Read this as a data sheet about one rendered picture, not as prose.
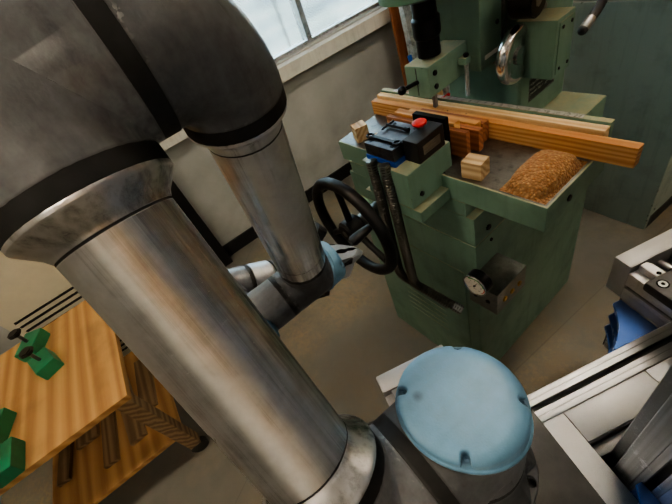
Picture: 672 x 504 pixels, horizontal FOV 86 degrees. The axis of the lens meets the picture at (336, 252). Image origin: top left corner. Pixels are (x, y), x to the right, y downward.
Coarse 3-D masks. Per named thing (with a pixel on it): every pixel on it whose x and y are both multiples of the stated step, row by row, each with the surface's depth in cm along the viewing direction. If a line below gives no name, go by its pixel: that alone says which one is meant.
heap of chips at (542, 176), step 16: (528, 160) 69; (544, 160) 66; (560, 160) 65; (576, 160) 66; (512, 176) 68; (528, 176) 66; (544, 176) 64; (560, 176) 64; (512, 192) 68; (528, 192) 65; (544, 192) 64
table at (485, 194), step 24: (384, 120) 104; (360, 144) 98; (504, 144) 79; (456, 168) 78; (504, 168) 73; (600, 168) 71; (456, 192) 78; (480, 192) 73; (504, 192) 69; (576, 192) 68; (504, 216) 72; (528, 216) 67; (552, 216) 66
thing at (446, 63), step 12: (444, 48) 82; (456, 48) 81; (420, 60) 82; (432, 60) 80; (444, 60) 80; (456, 60) 82; (408, 72) 83; (420, 72) 80; (432, 72) 79; (444, 72) 82; (456, 72) 84; (408, 84) 85; (420, 84) 82; (432, 84) 81; (444, 84) 83; (420, 96) 85; (432, 96) 82
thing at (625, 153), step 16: (384, 112) 104; (496, 128) 79; (512, 128) 76; (528, 128) 74; (544, 128) 72; (528, 144) 75; (544, 144) 73; (560, 144) 70; (576, 144) 68; (592, 144) 66; (608, 144) 63; (624, 144) 62; (640, 144) 61; (608, 160) 65; (624, 160) 63
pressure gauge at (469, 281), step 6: (474, 270) 84; (480, 270) 84; (468, 276) 84; (474, 276) 83; (480, 276) 82; (486, 276) 82; (468, 282) 86; (474, 282) 84; (480, 282) 82; (486, 282) 82; (468, 288) 87; (474, 288) 86; (480, 288) 84; (486, 288) 82; (480, 294) 85
